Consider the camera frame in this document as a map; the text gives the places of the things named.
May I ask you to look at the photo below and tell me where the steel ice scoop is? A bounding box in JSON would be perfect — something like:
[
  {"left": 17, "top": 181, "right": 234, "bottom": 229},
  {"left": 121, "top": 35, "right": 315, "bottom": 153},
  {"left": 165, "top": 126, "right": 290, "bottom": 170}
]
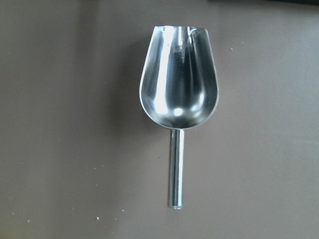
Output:
[{"left": 139, "top": 25, "right": 219, "bottom": 210}]

